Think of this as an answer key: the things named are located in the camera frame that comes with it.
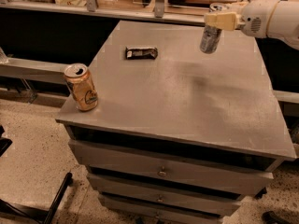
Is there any black object bottom right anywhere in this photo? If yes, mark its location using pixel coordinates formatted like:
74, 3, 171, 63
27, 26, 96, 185
262, 211, 291, 224

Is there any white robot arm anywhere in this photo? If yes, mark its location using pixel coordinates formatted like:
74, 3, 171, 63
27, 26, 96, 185
204, 0, 299, 49

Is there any black chair leg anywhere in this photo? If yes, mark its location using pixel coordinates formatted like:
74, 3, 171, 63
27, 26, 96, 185
0, 172, 74, 224

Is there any silver redbull can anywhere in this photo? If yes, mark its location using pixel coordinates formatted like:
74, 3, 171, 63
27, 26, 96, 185
200, 3, 227, 54

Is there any grey drawer cabinet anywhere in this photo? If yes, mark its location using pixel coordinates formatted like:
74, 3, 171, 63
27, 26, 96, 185
55, 20, 297, 224

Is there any black rxbar chocolate wrapper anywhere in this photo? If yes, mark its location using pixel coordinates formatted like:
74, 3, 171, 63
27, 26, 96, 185
125, 48, 158, 60

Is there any middle grey drawer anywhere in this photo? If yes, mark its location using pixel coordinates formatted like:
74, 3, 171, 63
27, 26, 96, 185
87, 174, 240, 216

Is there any grey drawer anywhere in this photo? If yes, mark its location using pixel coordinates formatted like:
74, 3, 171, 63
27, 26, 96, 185
69, 140, 273, 195
87, 174, 240, 216
98, 195, 222, 224

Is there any orange soda can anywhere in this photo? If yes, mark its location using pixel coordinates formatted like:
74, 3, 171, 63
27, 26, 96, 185
64, 63, 98, 111

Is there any grey metal shelf rail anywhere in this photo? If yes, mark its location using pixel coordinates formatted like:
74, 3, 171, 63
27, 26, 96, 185
0, 58, 66, 85

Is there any bottom grey drawer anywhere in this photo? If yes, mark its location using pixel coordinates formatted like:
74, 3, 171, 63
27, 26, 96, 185
98, 195, 222, 224

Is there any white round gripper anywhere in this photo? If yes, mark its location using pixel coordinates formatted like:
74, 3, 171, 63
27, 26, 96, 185
204, 0, 279, 37

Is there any top grey drawer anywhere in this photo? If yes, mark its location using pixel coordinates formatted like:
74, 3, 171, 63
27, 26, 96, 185
69, 140, 273, 195

